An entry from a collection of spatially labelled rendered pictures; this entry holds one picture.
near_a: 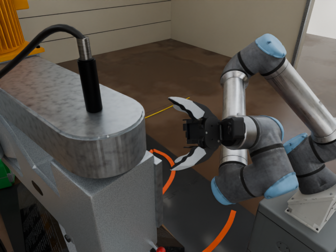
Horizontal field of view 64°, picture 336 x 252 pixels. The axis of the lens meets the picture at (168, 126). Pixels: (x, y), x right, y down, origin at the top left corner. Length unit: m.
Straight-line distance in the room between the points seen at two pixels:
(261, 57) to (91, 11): 5.77
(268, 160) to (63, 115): 0.52
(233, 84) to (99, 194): 0.66
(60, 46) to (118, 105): 5.83
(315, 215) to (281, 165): 0.85
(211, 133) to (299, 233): 1.07
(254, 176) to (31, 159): 0.74
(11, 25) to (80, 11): 5.41
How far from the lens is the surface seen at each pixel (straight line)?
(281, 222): 1.62
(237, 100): 1.02
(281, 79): 1.19
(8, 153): 1.38
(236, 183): 0.77
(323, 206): 1.51
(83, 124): 0.64
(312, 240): 1.58
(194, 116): 0.59
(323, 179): 1.54
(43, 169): 1.03
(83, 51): 0.62
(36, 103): 0.77
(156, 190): 0.84
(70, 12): 6.48
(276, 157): 0.73
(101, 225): 0.76
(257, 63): 1.14
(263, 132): 0.73
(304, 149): 1.50
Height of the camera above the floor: 2.02
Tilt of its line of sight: 33 degrees down
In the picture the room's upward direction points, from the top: straight up
